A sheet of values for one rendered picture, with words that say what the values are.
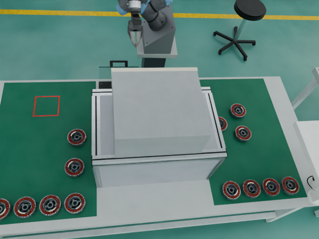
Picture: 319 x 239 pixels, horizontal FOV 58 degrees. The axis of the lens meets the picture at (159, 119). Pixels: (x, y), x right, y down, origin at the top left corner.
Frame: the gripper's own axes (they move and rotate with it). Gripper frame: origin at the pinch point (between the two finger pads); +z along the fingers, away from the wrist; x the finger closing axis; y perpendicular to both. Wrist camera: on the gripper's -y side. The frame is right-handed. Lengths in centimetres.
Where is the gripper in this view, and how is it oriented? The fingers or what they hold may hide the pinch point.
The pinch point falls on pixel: (135, 45)
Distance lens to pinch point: 173.9
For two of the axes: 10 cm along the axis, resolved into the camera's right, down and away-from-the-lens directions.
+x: -9.9, 0.4, -1.6
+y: -1.6, -1.8, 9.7
